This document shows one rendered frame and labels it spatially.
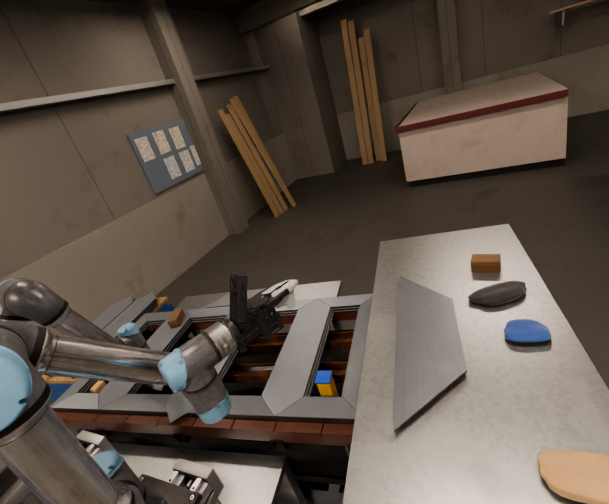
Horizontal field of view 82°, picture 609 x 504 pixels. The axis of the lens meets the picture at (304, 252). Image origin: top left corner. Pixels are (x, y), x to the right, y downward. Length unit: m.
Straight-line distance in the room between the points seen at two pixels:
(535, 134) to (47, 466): 5.70
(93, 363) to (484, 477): 0.84
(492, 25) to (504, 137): 3.21
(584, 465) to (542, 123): 5.11
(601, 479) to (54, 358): 1.04
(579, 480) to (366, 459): 0.42
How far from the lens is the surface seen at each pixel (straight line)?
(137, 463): 1.86
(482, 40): 8.47
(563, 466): 0.95
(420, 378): 1.09
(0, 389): 0.66
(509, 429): 1.03
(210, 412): 0.84
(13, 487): 1.17
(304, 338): 1.69
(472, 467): 0.97
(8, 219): 4.31
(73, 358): 0.83
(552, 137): 5.83
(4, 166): 4.39
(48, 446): 0.75
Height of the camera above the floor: 1.87
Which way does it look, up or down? 24 degrees down
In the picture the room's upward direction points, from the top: 17 degrees counter-clockwise
